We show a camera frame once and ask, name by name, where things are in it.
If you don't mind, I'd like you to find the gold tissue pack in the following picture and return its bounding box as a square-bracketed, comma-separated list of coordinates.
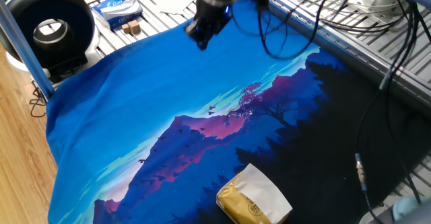
[215, 172, 294, 224]

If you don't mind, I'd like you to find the blue mountain landscape cloth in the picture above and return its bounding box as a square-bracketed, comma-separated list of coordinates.
[45, 0, 431, 224]

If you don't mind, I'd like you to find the black ring-shaped device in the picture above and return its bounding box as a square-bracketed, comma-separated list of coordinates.
[0, 0, 102, 82]

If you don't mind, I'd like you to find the black cable with metal connector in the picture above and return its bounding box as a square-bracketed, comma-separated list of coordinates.
[353, 1, 422, 224]

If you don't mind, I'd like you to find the aluminium frame post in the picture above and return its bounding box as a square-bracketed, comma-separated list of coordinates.
[0, 0, 57, 101]

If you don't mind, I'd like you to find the blue tissue pack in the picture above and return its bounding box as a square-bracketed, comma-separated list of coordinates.
[92, 0, 143, 30]

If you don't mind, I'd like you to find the thin black cable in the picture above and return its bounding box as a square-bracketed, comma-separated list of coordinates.
[403, 1, 431, 45]

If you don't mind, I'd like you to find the silver metal mounting plate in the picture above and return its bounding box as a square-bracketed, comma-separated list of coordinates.
[336, 0, 417, 25]

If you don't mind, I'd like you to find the thick black cable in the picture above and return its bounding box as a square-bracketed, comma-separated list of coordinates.
[254, 0, 339, 61]

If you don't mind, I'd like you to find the black floor cable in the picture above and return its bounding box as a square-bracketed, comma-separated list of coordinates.
[28, 77, 48, 119]

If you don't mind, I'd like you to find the grey aluminium table rail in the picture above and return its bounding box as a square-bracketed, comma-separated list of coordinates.
[248, 0, 431, 110]

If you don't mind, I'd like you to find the white paper sheet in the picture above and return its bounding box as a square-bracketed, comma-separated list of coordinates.
[155, 0, 199, 15]

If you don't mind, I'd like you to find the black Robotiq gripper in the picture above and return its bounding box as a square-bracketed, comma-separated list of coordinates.
[184, 0, 234, 52]

